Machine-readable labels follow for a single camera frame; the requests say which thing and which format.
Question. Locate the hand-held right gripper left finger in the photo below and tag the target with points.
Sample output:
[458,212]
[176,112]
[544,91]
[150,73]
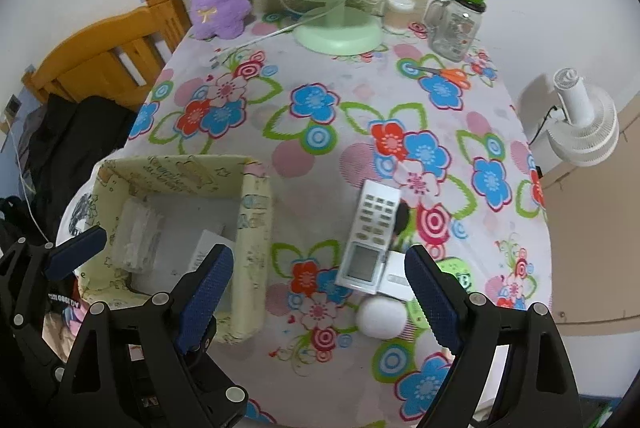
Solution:
[205,298]

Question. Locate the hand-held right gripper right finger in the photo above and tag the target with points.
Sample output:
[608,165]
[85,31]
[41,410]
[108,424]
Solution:
[430,303]

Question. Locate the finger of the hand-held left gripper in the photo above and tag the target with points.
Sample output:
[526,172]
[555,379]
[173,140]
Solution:
[75,253]

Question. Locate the green perforated case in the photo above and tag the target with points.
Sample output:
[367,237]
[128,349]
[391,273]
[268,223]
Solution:
[457,275]

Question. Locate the small white labelled box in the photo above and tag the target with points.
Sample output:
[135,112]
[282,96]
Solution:
[395,273]

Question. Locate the white ball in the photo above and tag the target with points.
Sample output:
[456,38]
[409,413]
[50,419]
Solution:
[380,315]

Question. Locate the yellow printed storage box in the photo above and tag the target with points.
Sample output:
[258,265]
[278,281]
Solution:
[255,258]

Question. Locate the white remote control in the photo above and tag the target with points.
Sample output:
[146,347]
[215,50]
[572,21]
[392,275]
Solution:
[370,218]

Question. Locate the white printed plastic bag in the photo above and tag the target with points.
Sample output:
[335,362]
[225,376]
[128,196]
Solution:
[75,210]

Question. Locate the plain white box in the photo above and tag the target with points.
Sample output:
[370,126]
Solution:
[200,248]

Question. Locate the clear plastic packet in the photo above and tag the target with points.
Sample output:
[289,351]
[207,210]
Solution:
[135,233]

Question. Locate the pink printed bag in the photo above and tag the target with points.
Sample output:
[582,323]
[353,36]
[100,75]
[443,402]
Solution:
[62,323]

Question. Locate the black key fob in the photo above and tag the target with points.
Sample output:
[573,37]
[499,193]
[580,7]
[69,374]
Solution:
[402,218]

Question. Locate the black clothing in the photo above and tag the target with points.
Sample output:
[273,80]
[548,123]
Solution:
[75,133]

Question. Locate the brown cardboard panel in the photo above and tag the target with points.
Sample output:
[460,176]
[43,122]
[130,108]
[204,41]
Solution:
[590,233]

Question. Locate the wooden chair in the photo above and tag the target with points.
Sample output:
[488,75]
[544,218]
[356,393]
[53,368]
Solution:
[100,58]

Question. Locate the white circulator fan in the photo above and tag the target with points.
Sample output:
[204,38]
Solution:
[585,128]

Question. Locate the glass mug jar green lid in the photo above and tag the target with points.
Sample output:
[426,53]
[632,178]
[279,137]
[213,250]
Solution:
[452,33]

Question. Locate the round white lidded container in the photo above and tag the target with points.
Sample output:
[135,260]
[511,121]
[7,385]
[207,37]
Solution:
[398,16]

